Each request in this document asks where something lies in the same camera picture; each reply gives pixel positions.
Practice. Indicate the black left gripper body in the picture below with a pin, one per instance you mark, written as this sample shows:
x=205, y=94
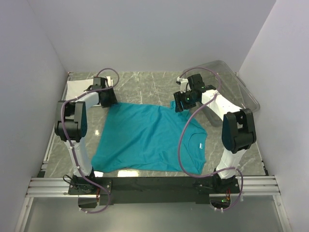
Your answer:
x=110, y=98

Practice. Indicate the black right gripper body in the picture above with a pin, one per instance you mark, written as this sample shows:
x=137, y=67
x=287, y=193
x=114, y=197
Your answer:
x=188, y=102

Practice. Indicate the teal t-shirt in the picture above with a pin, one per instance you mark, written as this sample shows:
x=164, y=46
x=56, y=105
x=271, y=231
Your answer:
x=152, y=138

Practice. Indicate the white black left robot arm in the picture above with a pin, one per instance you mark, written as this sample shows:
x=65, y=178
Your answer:
x=71, y=126

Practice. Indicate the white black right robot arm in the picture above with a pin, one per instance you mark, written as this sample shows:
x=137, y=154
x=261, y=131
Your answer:
x=238, y=129

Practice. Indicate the folded white t-shirt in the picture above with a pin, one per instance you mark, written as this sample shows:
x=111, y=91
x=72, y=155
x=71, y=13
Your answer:
x=77, y=88

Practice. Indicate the clear plastic bin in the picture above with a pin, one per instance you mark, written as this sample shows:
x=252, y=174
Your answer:
x=232, y=87

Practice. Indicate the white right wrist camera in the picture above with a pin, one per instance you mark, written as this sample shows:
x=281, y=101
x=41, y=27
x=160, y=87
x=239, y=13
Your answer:
x=184, y=84

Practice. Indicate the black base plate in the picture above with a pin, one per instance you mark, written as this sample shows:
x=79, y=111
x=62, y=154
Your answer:
x=181, y=189

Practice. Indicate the aluminium front rail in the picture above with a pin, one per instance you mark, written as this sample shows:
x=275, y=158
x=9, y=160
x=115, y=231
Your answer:
x=247, y=186

